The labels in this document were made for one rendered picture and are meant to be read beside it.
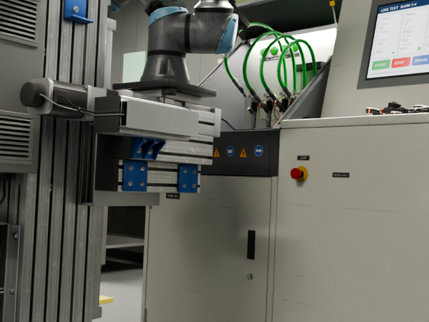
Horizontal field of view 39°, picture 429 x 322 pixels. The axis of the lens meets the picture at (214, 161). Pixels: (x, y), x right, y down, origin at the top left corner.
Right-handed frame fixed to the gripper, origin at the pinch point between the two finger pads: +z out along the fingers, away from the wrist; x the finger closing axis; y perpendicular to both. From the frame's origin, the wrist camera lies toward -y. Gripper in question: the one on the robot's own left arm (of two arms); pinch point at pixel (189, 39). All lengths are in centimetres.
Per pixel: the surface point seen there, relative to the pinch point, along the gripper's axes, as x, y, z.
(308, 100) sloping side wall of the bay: 38, 7, 42
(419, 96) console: 72, 0, 59
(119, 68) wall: -321, -172, -9
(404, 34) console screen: 67, -19, 43
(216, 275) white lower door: 1, 61, 69
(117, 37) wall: -319, -192, -33
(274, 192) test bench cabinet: 32, 40, 55
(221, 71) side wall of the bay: -25.3, -23.2, 21.8
